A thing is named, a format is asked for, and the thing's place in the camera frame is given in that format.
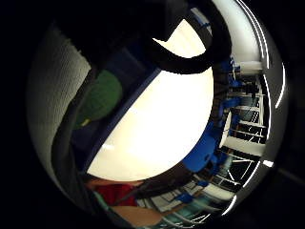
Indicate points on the group of blue chairs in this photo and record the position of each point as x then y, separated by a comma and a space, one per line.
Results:
200, 152

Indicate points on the dark blue container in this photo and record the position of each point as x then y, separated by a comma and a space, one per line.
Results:
133, 76

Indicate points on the green round object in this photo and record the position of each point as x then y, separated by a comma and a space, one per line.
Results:
101, 95

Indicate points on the ceiling light strip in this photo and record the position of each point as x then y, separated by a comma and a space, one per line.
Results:
280, 86
258, 28
267, 163

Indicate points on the the person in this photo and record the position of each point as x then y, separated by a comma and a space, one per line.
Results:
115, 194

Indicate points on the white desk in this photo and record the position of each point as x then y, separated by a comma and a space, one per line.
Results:
244, 146

